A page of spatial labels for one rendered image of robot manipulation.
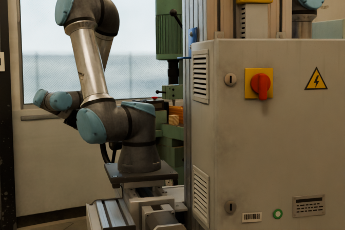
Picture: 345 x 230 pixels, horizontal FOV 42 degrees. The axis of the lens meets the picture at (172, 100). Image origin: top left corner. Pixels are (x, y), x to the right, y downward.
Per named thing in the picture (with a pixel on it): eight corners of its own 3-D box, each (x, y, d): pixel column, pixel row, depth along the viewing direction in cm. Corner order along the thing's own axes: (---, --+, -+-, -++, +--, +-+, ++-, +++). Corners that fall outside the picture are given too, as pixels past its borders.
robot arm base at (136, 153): (165, 171, 152) (165, 141, 151) (120, 174, 148) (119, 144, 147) (156, 161, 166) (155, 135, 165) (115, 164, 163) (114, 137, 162)
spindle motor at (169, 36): (149, 60, 230) (148, -2, 228) (176, 60, 241) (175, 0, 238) (169, 60, 216) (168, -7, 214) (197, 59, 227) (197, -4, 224)
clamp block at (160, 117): (126, 128, 218) (126, 110, 217) (150, 126, 226) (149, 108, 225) (143, 132, 206) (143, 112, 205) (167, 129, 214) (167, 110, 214)
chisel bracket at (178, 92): (161, 101, 230) (161, 85, 229) (183, 100, 238) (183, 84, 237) (170, 102, 224) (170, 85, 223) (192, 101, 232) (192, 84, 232)
